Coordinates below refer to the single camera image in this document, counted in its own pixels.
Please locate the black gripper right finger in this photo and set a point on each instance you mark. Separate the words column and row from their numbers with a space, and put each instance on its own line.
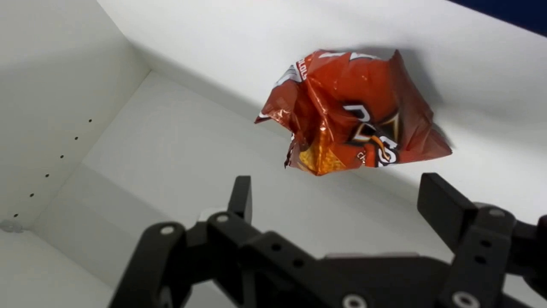
column 480, row 250

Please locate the orange red chip sachet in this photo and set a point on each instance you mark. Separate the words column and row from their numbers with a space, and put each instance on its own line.
column 353, row 108

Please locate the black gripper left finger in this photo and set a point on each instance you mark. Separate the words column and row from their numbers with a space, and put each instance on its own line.
column 228, row 262

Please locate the white wall cabinet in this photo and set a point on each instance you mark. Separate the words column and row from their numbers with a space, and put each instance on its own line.
column 143, row 143

